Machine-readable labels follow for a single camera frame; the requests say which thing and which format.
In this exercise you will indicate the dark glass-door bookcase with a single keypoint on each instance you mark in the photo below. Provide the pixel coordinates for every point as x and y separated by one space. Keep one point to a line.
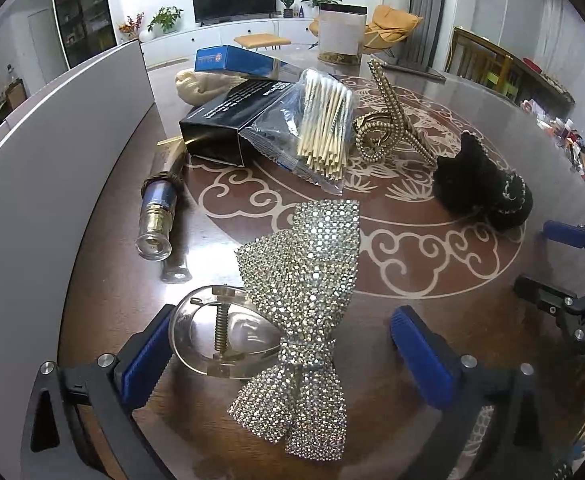
82 10

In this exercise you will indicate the rhinestone bow hair clip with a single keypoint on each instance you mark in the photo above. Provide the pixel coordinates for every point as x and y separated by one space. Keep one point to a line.
312 280

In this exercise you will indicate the white television cabinet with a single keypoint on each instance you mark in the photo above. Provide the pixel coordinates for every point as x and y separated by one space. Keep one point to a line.
212 35

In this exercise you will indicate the wooden slat chair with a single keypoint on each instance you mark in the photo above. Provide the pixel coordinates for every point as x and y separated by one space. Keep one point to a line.
472 60

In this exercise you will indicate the black television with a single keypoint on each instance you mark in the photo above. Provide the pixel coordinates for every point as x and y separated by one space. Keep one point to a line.
232 0

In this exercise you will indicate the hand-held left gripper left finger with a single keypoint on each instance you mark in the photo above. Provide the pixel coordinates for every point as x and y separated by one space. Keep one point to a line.
142 360

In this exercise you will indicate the pile of small bottles and packets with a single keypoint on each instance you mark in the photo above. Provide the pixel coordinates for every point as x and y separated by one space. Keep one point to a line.
582 150

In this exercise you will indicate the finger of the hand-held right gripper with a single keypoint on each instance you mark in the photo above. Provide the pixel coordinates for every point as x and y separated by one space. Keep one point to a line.
547 292
567 232

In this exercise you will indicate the beige folded cloth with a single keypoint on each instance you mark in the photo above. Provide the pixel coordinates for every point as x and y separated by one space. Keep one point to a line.
202 87

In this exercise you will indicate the bag of cotton swabs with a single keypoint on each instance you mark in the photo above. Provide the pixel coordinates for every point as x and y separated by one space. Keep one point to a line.
322 125

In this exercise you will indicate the blue and gold tube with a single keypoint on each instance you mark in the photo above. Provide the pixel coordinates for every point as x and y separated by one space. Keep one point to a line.
160 205

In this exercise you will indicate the brown patterned wooden desktop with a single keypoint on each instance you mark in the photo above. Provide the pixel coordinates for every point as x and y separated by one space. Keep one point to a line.
472 280

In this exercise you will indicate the blue carton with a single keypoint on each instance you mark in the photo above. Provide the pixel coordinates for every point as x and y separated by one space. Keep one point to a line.
237 59

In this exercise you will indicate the small potted plant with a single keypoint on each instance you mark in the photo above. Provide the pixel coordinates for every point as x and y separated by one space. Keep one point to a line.
287 6

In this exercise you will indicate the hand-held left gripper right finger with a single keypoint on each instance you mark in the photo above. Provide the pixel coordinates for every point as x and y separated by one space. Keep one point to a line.
422 355

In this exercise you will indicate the clear jar with black lid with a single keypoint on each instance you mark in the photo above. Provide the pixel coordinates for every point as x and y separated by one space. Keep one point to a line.
342 35

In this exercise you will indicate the grey curtain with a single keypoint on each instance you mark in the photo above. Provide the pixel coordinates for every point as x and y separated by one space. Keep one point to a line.
427 0

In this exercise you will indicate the bushy green potted plant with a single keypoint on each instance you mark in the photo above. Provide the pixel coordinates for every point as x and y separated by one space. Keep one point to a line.
165 19

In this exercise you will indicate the yellow lounge chair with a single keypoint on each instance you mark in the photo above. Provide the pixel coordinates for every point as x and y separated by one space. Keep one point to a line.
392 22

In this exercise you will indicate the black furry hair clip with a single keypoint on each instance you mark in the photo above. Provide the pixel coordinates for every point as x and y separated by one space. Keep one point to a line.
467 180

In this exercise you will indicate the black carton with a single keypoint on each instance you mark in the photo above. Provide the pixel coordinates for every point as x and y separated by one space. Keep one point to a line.
227 115

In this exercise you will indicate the dark wooden sideboard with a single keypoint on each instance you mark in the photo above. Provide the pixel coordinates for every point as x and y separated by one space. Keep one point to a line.
537 80

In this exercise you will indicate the gold pearl hair claw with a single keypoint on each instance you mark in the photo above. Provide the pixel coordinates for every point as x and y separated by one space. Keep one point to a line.
377 132

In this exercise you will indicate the yellow footstool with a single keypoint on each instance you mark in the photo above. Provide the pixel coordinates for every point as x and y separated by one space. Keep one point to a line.
262 40

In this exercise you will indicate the red flowers in vase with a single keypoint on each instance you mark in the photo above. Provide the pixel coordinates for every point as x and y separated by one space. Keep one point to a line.
131 26

